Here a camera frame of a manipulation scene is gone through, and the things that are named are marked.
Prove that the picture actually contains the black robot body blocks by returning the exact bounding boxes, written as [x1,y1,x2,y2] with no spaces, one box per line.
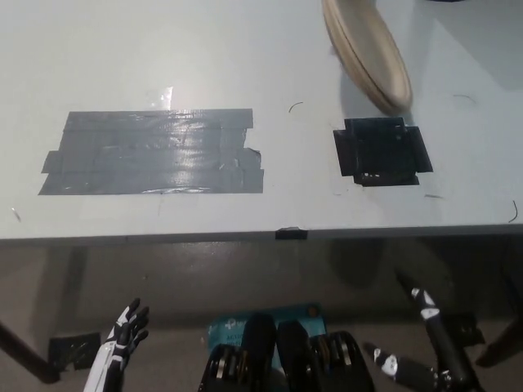
[199,312,375,392]

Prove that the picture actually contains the dark metal table leg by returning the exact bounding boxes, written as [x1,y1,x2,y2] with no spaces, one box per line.
[0,318,62,385]

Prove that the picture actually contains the beige paper plate stack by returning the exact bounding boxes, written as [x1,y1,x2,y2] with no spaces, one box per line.
[321,0,413,114]

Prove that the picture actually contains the black floor tape patch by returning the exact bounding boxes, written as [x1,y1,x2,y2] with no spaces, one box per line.
[447,312,487,348]
[47,331,102,371]

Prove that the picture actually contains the black tape square patch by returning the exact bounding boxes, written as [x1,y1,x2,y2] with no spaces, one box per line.
[333,117,434,188]

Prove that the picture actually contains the small black tape strip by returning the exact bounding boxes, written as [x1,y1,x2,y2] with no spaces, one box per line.
[275,225,309,241]

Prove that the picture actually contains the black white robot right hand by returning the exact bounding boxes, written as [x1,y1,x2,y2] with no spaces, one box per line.
[362,287,483,392]

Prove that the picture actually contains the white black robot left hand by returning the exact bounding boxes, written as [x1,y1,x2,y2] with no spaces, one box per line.
[83,297,150,392]

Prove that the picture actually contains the grey duct tape patch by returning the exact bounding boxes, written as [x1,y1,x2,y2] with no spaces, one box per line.
[37,108,266,196]

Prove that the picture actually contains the teal router box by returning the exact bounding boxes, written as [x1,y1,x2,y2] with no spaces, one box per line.
[205,301,328,371]

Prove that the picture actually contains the brown wooden leg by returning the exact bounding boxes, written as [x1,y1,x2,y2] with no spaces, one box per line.
[475,308,523,368]

